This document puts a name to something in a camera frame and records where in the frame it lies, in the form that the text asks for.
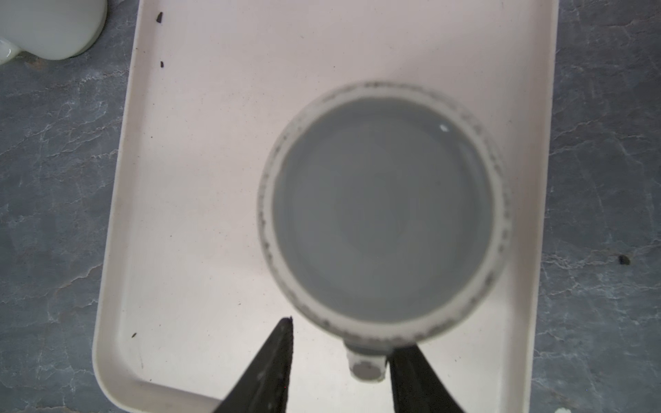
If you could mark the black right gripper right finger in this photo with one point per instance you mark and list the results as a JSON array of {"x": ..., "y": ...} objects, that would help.
[{"x": 416, "y": 387}]

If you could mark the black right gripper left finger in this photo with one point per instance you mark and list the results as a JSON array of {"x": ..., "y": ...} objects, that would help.
[{"x": 264, "y": 385}]

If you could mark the beige plastic tray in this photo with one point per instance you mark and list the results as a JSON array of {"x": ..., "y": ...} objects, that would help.
[{"x": 186, "y": 299}]

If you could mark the grey mug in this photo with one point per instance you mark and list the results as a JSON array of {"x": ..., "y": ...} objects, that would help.
[{"x": 385, "y": 217}]

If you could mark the cream white mug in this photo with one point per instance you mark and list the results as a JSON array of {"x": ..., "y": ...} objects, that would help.
[{"x": 50, "y": 29}]

